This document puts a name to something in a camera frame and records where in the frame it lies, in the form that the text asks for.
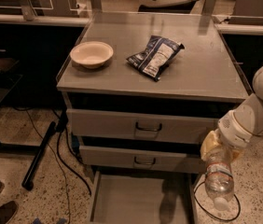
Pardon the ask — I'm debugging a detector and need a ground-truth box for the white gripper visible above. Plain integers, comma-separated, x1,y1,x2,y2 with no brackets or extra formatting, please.
200,102,263,161

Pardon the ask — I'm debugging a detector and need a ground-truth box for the clear plastic water bottle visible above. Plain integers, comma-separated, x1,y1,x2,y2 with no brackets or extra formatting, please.
205,146,234,211

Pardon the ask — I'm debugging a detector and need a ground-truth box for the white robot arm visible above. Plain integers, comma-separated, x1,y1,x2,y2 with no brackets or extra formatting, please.
201,66,263,161

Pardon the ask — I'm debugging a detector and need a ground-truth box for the grey middle drawer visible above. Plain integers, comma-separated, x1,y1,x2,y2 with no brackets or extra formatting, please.
79,146,205,174

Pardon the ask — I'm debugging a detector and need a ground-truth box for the grey drawer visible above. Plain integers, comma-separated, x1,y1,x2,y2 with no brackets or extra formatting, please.
79,146,205,174
87,170,198,224
66,108,217,144

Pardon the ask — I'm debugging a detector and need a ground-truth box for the grey drawer cabinet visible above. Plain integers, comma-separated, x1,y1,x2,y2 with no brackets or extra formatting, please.
57,13,250,224

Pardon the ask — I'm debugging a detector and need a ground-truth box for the grey bottom drawer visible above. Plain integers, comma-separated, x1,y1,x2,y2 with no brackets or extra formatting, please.
87,170,198,224

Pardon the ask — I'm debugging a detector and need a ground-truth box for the grey top drawer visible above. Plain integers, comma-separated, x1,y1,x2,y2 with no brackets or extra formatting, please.
66,108,217,144

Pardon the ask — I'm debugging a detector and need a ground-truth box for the blue chip bag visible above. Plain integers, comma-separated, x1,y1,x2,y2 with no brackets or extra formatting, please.
127,35,185,82

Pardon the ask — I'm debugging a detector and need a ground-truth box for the black office chair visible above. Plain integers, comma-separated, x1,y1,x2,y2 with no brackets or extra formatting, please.
138,0,200,14

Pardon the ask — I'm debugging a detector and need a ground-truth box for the white paper bowl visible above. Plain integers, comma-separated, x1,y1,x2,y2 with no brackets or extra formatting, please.
70,41,114,69

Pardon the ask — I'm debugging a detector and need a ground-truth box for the black table leg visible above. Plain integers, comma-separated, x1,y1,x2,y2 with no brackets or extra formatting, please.
21,121,56,191

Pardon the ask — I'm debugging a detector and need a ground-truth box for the dark shoe lower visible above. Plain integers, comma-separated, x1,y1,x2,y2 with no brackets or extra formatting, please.
0,201,18,224

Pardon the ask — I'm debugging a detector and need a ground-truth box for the black cable loop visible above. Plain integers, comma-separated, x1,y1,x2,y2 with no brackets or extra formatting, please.
193,179,242,222

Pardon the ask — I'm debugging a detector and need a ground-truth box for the black floor cable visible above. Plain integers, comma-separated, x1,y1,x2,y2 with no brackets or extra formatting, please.
13,106,92,224

